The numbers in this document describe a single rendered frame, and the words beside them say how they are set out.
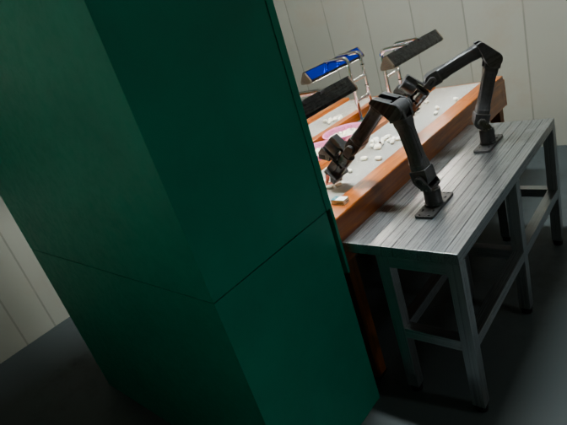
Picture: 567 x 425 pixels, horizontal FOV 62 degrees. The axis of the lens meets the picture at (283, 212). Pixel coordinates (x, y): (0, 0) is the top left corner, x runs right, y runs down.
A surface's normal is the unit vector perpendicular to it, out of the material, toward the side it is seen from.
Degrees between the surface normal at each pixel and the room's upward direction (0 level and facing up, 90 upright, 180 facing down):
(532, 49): 90
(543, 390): 0
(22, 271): 90
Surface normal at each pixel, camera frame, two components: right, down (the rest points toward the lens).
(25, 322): 0.74, 0.04
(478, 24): -0.61, 0.47
